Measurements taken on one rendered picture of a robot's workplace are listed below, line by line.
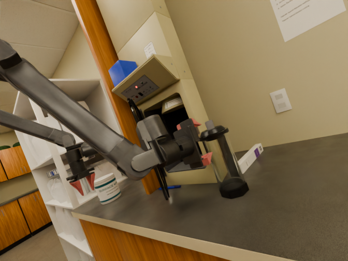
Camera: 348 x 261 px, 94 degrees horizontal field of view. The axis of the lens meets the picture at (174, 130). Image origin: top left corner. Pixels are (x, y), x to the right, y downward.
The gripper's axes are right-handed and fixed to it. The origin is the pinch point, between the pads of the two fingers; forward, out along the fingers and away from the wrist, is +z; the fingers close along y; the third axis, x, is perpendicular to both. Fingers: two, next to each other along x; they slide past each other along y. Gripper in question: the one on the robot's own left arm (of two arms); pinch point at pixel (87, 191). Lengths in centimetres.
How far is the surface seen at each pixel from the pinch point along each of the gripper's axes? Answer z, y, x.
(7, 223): 57, -17, 455
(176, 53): -43, 37, -46
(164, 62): -38, 26, -46
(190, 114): -16, 32, -45
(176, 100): -24, 37, -38
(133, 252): 33.8, 5.9, -7.2
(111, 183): 5.9, 19.7, 18.3
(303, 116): 5, 75, -79
